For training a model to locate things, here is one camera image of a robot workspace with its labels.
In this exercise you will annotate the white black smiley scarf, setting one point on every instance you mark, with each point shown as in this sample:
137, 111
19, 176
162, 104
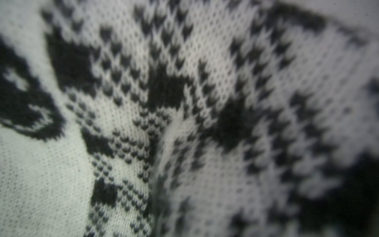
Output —
187, 119

